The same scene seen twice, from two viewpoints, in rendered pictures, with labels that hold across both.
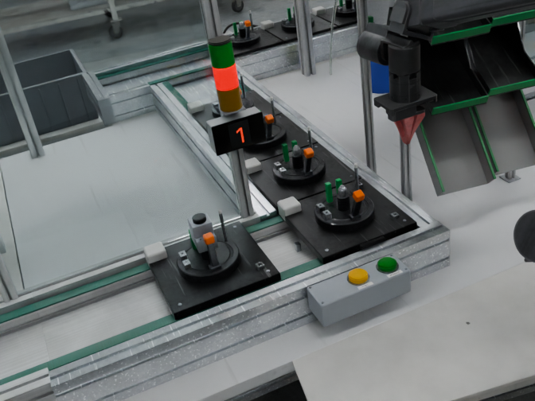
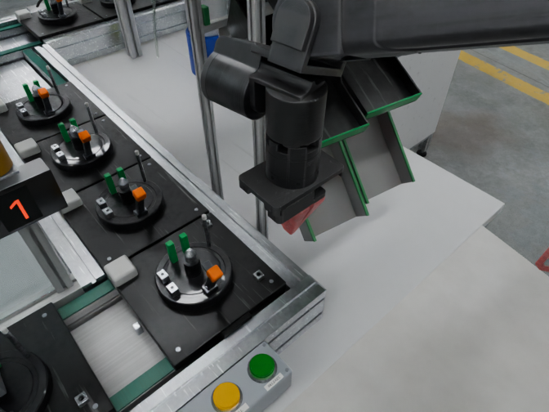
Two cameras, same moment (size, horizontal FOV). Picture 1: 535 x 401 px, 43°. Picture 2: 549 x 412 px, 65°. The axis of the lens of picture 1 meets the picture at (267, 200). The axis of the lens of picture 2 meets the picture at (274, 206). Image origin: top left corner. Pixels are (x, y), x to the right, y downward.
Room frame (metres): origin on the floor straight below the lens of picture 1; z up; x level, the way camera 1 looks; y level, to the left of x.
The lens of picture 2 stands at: (0.84, -0.13, 1.63)
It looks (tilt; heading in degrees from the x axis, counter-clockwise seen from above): 45 degrees down; 337
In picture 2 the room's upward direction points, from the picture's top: straight up
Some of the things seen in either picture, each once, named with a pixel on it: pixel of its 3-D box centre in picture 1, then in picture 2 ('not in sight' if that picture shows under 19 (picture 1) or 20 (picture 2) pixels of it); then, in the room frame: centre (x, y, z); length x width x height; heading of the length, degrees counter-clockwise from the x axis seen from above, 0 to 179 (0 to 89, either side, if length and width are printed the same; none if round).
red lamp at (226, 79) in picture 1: (225, 75); not in sight; (1.37, 0.05, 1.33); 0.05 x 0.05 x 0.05
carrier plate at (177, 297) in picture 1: (209, 266); (5, 402); (1.21, 0.15, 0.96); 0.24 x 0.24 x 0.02; 19
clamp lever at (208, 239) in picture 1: (210, 247); not in sight; (1.17, 0.14, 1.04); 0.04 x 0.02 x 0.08; 19
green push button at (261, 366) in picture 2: (387, 266); (261, 367); (1.12, -0.23, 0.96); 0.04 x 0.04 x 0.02
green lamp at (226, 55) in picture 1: (221, 53); not in sight; (1.37, 0.05, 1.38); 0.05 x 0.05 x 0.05
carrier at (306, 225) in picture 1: (342, 199); (191, 263); (1.32, -0.17, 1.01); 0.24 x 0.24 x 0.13; 19
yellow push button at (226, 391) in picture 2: (358, 277); (226, 397); (1.09, -0.16, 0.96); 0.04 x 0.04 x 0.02
